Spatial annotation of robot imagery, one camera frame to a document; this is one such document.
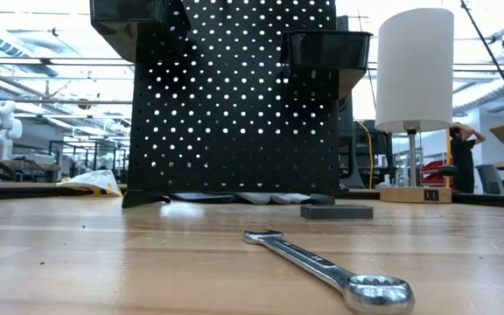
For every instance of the black plastic pegboard bin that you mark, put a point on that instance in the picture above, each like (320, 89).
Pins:
(125, 17)
(326, 50)

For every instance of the dark grey block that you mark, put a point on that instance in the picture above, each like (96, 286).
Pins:
(335, 213)

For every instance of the black round knob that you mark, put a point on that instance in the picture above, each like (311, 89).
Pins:
(448, 170)

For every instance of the black metal pegboard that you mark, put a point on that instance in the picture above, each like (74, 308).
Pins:
(234, 131)

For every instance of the red plastic bins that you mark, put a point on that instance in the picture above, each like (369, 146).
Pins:
(431, 179)

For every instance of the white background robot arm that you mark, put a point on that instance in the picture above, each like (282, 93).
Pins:
(0, 127)

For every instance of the grey chair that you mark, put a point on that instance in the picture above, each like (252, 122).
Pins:
(490, 177)

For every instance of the yellow upright post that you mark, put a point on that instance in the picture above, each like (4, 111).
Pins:
(448, 149)

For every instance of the chrome combination wrench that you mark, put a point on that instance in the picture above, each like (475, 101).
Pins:
(374, 295)

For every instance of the person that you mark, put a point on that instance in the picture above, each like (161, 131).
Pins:
(464, 157)

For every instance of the white shade wooden base lamp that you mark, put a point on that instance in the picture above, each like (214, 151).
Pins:
(414, 65)

